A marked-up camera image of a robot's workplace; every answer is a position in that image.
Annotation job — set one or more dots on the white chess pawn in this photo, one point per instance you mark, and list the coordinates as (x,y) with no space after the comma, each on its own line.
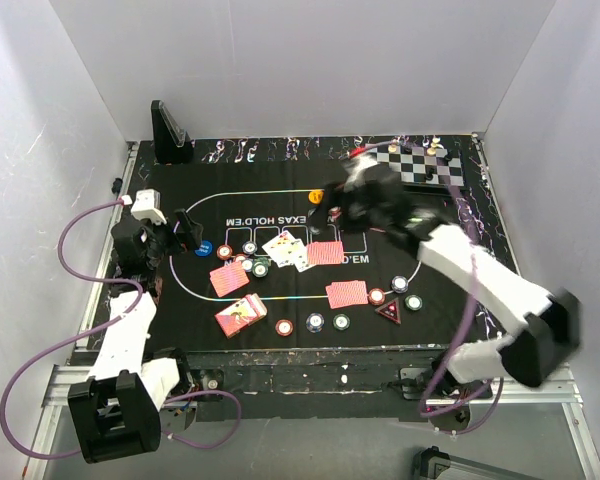
(434,145)

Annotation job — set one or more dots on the face up black card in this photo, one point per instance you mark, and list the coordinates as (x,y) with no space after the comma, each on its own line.
(286,253)

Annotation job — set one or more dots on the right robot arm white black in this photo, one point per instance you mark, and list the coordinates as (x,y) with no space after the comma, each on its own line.
(542,329)

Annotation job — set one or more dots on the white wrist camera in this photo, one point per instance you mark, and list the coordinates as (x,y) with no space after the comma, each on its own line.
(356,165)
(146,206)

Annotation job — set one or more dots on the yellow dealer button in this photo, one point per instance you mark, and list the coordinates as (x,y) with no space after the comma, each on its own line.
(316,196)

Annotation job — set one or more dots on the red poker chip stack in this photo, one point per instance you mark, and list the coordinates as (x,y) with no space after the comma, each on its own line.
(284,327)

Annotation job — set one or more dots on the aluminium frame rail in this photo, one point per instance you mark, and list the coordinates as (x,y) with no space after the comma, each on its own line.
(356,435)

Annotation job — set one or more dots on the eight of hearts card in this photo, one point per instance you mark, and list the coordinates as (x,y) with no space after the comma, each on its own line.
(272,244)

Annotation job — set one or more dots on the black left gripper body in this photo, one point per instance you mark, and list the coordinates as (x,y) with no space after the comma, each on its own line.
(163,242)

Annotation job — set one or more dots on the black case corner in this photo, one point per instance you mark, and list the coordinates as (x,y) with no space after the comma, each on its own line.
(434,464)

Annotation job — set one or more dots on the green poker chip stack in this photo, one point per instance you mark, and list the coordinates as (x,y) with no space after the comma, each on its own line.
(341,322)

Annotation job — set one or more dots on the four of spades card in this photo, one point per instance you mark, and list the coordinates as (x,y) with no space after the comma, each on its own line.
(299,258)

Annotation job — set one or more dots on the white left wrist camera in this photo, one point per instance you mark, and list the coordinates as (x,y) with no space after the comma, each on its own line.
(146,206)

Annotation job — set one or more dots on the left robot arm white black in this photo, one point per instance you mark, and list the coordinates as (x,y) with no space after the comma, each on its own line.
(115,410)

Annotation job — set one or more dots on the black triangular all-in marker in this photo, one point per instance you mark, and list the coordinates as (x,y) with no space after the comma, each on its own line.
(390,311)

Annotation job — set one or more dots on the black texas holdem poker mat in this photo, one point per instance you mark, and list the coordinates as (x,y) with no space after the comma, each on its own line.
(240,202)

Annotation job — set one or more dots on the red backed playing card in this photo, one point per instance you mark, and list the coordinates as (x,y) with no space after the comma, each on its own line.
(228,278)

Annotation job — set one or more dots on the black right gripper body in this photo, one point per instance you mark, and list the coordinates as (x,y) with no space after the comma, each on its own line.
(356,210)

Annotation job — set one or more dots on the red playing card deck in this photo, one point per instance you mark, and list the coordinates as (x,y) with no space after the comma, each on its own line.
(241,314)

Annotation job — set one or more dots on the blue small blind button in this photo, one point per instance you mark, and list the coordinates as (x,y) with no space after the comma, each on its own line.
(205,249)

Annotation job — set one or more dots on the black white chess board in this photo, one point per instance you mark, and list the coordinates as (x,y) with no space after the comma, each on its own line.
(412,162)

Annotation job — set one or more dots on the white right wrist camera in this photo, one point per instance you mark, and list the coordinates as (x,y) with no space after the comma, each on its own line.
(356,165)

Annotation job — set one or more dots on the black card shoe stand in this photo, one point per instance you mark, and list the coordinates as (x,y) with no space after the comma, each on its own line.
(172,143)

